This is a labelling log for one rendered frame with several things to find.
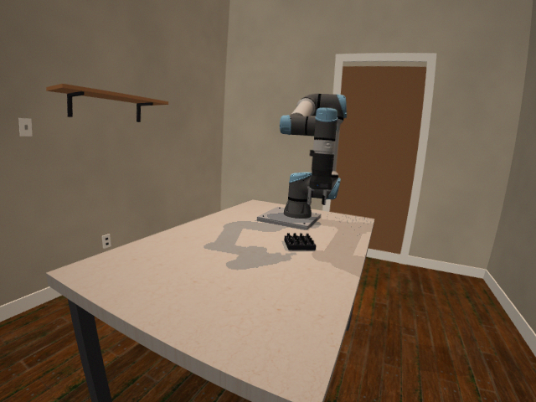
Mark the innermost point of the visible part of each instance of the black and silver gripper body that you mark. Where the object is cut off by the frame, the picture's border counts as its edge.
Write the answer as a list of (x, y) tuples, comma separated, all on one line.
[(322, 163)]

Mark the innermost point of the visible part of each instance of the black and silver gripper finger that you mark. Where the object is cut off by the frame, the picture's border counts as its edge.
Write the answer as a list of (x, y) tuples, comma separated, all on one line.
[(324, 196), (309, 197)]

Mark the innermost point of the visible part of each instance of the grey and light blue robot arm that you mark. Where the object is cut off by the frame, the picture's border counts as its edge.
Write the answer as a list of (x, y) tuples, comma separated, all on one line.
[(324, 124)]

